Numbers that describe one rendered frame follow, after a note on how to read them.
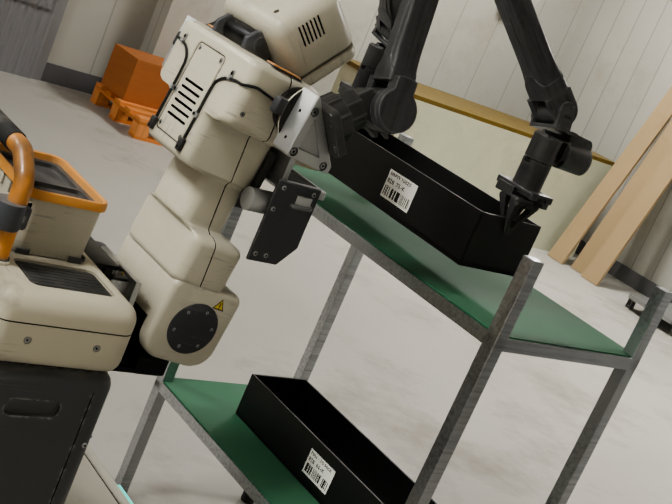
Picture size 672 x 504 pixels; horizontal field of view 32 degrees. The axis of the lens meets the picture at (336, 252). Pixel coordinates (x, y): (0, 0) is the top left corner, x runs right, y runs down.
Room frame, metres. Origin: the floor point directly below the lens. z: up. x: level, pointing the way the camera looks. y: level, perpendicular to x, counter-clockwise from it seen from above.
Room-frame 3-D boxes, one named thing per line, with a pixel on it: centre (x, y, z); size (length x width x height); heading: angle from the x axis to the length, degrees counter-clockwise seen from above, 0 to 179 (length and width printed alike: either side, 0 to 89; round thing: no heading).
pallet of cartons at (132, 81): (7.29, 1.18, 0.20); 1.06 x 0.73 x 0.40; 133
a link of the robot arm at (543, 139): (2.23, -0.29, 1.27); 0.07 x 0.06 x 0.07; 120
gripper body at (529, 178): (2.23, -0.28, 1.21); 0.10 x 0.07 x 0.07; 41
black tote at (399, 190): (2.45, -0.10, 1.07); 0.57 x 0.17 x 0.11; 41
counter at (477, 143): (8.64, -0.61, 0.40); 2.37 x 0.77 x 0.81; 133
